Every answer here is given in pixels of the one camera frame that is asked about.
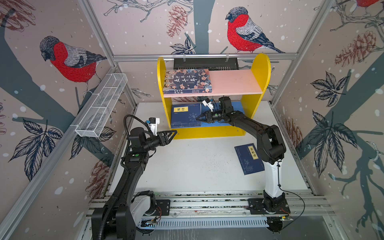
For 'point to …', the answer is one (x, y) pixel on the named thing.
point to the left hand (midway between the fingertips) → (173, 133)
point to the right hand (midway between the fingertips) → (197, 121)
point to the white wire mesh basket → (96, 113)
